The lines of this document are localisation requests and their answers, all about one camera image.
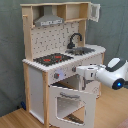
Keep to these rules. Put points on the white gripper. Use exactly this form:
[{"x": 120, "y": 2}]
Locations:
[{"x": 88, "y": 72}]

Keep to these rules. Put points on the white oven door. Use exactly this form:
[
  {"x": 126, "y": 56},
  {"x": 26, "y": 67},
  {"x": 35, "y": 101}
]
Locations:
[{"x": 64, "y": 101}]

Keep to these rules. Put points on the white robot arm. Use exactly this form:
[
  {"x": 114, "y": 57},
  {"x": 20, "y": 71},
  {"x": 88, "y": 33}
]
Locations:
[{"x": 114, "y": 75}]

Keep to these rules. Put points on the wooden toy kitchen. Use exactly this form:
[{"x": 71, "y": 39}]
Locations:
[{"x": 45, "y": 40}]

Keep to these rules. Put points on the white dishwasher door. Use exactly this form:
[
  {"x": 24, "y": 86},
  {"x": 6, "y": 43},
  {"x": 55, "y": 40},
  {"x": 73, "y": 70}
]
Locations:
[{"x": 92, "y": 85}]

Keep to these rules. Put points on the grey toy sink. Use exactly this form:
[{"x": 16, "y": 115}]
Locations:
[{"x": 79, "y": 51}]

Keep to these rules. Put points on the black toy faucet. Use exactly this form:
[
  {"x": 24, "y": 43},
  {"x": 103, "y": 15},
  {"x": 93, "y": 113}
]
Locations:
[{"x": 73, "y": 40}]

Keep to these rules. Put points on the left red stove knob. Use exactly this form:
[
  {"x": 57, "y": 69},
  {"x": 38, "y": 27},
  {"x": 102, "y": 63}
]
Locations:
[{"x": 56, "y": 75}]

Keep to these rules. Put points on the black toy stovetop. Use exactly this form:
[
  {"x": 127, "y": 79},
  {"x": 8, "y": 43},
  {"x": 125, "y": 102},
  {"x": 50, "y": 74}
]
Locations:
[{"x": 52, "y": 59}]

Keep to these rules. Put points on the white microwave cabinet door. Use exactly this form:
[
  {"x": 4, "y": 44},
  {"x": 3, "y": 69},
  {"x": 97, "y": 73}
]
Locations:
[{"x": 94, "y": 12}]

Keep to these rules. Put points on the grey range hood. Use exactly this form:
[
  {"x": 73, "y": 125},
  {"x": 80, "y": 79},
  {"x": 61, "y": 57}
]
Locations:
[{"x": 48, "y": 18}]

